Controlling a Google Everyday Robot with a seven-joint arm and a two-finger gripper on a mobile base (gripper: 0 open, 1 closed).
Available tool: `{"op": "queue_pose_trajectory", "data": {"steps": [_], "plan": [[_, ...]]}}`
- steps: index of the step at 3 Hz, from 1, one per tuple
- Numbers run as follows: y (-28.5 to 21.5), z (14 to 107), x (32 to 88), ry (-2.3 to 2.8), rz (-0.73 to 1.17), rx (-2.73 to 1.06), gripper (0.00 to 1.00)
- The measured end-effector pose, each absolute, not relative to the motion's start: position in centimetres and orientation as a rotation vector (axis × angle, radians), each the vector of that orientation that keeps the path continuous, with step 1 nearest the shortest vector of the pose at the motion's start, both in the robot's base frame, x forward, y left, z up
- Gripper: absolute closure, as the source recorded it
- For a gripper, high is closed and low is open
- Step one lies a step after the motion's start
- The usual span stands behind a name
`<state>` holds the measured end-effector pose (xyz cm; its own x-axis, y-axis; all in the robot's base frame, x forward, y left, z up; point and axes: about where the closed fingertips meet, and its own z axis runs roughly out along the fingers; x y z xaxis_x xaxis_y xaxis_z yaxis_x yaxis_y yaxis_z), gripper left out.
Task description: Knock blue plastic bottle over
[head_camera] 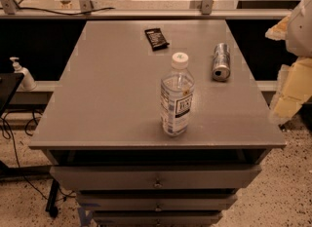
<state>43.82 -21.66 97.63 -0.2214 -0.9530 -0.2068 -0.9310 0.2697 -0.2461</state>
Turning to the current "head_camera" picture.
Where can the metal window frame rail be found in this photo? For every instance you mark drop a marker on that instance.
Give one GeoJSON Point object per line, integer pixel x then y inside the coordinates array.
{"type": "Point", "coordinates": [151, 9]}

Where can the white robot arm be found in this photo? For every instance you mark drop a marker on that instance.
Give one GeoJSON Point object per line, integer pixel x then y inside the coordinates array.
{"type": "Point", "coordinates": [299, 31]}

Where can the middle grey drawer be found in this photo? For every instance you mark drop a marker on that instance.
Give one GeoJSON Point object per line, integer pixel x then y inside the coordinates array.
{"type": "Point", "coordinates": [157, 201]}

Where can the black side table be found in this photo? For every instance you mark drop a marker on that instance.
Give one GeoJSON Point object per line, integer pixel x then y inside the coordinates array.
{"type": "Point", "coordinates": [9, 83]}

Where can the grey drawer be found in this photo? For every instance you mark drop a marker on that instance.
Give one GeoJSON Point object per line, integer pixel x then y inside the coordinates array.
{"type": "Point", "coordinates": [157, 219]}
{"type": "Point", "coordinates": [157, 201]}
{"type": "Point", "coordinates": [155, 177]}

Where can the top grey drawer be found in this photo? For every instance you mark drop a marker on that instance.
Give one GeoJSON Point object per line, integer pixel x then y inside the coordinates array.
{"type": "Point", "coordinates": [155, 177]}

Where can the white pump dispenser bottle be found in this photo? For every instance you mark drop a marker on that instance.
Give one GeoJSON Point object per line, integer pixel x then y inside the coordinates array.
{"type": "Point", "coordinates": [27, 83]}

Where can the bottom grey drawer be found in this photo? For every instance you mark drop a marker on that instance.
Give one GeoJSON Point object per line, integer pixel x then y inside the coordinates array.
{"type": "Point", "coordinates": [157, 219]}

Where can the silver aluminium drink can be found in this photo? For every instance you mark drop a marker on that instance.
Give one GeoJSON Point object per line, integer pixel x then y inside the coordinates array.
{"type": "Point", "coordinates": [221, 62]}

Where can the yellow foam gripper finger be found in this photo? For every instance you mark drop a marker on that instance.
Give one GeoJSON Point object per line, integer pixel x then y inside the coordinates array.
{"type": "Point", "coordinates": [278, 31]}
{"type": "Point", "coordinates": [294, 88]}

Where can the black snack bar wrapper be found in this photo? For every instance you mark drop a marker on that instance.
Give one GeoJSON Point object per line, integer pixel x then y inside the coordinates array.
{"type": "Point", "coordinates": [156, 39]}

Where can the clear plastic water bottle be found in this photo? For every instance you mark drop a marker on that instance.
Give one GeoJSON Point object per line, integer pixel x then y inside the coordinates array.
{"type": "Point", "coordinates": [177, 89]}

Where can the grey drawer cabinet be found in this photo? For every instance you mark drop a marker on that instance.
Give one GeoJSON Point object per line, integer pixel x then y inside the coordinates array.
{"type": "Point", "coordinates": [105, 110]}

